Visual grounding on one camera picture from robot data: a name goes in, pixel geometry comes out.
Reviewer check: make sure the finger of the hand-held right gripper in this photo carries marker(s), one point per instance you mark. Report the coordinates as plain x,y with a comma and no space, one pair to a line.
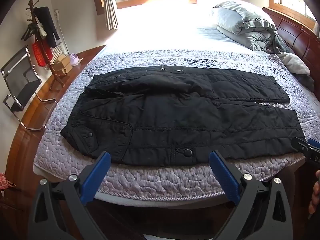
300,144
315,144

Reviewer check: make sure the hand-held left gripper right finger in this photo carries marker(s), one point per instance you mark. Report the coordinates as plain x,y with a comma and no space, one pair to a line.
222,177

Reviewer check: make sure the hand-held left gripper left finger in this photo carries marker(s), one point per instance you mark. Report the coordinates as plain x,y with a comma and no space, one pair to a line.
98,177

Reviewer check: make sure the black quilted jacket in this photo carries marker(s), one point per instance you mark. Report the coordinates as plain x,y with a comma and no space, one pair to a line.
175,117

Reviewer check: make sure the person's right hand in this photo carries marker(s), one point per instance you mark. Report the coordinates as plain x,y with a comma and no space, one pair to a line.
315,192

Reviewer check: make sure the lavender quilted bedspread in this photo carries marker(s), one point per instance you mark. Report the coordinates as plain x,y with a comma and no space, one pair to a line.
150,180

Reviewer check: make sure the white fluffy blanket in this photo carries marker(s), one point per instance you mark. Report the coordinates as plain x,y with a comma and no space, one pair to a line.
293,63

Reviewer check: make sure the red plaid cloth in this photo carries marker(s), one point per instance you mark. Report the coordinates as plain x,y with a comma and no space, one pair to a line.
5,181

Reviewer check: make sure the grey-green blanket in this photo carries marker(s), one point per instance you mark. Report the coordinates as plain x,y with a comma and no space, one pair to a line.
281,43

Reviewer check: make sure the wooden bed headboard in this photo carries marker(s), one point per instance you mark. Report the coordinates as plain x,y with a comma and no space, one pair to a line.
300,40

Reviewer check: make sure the cardboard box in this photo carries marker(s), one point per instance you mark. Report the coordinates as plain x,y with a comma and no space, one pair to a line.
62,60
63,70

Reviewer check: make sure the black chrome chair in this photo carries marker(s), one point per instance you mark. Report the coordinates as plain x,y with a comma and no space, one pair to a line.
22,90

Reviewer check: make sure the purple white container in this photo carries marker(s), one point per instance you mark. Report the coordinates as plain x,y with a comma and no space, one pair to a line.
74,59

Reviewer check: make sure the grey folded comforter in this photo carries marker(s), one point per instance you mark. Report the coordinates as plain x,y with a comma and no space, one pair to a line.
240,22

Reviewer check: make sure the red bag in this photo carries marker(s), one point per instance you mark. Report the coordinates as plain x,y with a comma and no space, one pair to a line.
41,53

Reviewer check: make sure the white floor stand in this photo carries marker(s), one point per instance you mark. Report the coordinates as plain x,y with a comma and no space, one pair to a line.
62,33

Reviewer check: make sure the white bed sheet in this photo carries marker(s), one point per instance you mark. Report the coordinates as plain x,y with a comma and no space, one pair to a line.
175,30

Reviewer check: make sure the white hanging garment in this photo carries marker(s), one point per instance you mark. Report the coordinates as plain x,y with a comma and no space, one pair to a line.
42,30

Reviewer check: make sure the black hanging garment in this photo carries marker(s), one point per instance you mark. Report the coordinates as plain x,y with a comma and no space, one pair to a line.
48,25

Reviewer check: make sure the black clothes hangers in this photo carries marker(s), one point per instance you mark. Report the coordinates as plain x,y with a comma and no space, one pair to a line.
28,31

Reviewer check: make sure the grey curtain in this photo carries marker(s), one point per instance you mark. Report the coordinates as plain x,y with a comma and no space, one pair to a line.
110,7

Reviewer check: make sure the wooden coat rack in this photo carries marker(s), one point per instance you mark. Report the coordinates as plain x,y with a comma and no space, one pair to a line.
32,7

